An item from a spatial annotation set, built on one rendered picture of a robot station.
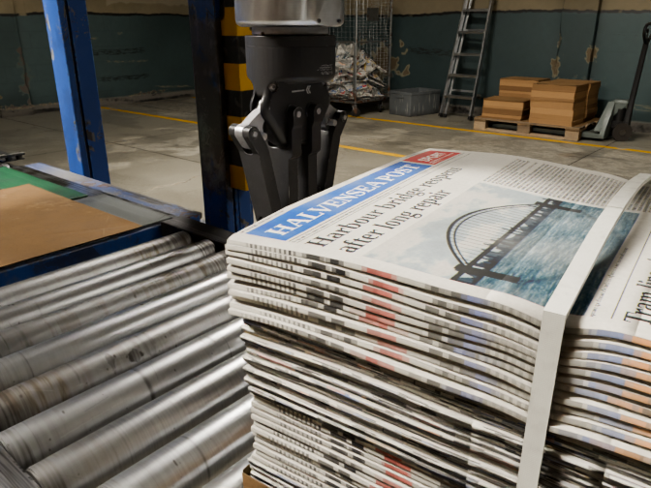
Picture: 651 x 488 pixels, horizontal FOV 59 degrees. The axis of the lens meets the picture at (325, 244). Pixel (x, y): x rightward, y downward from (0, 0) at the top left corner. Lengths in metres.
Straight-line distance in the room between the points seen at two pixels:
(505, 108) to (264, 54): 6.51
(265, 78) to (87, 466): 0.36
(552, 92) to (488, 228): 6.41
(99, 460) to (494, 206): 0.39
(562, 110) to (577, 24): 1.34
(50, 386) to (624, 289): 0.55
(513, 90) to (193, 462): 6.97
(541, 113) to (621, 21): 1.48
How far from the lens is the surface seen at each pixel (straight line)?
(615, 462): 0.29
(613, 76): 7.68
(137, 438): 0.58
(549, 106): 6.77
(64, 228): 1.14
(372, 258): 0.30
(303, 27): 0.48
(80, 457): 0.56
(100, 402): 0.63
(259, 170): 0.48
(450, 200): 0.40
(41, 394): 0.67
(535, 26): 7.97
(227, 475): 0.51
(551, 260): 0.32
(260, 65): 0.48
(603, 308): 0.28
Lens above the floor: 1.14
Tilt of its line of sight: 21 degrees down
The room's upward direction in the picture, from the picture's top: straight up
